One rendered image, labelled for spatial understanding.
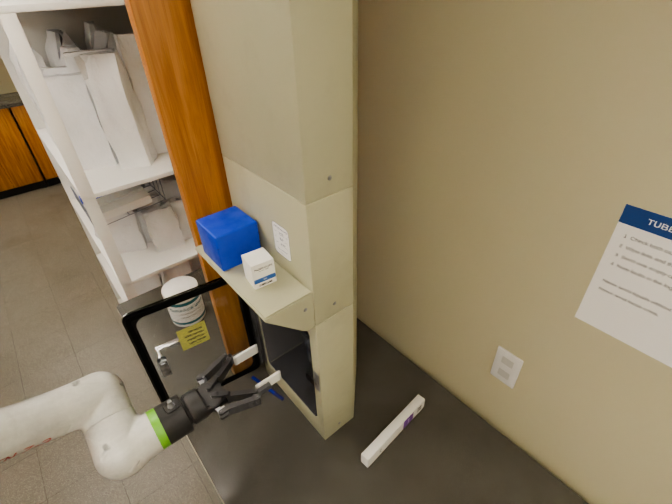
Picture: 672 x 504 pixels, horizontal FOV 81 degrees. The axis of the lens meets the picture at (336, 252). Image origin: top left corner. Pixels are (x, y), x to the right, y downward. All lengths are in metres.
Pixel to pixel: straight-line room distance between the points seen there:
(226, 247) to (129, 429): 0.43
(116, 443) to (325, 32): 0.86
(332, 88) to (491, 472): 1.04
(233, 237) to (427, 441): 0.80
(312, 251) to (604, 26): 0.59
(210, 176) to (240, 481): 0.80
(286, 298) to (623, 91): 0.68
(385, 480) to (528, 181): 0.83
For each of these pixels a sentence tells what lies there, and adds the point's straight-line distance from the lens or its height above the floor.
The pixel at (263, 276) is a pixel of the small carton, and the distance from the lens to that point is 0.82.
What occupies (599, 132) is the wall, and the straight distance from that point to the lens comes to 0.84.
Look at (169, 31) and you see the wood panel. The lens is 0.93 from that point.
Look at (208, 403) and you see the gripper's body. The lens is 1.03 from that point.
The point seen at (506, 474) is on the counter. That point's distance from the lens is 1.28.
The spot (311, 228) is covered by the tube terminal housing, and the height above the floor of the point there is 1.66.
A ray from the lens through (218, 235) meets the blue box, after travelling 0.85.
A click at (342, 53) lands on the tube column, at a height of 1.94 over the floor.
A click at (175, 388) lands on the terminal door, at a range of 1.28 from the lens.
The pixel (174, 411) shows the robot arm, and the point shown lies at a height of 1.26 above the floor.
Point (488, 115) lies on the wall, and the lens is 0.92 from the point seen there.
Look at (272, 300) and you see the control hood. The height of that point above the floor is 1.51.
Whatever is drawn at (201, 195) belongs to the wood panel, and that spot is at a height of 1.61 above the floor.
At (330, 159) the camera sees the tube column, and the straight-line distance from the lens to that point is 0.69.
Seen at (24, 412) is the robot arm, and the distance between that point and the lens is 0.97.
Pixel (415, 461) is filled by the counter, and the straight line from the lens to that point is 1.24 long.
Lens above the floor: 2.04
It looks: 36 degrees down
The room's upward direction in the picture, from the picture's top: 2 degrees counter-clockwise
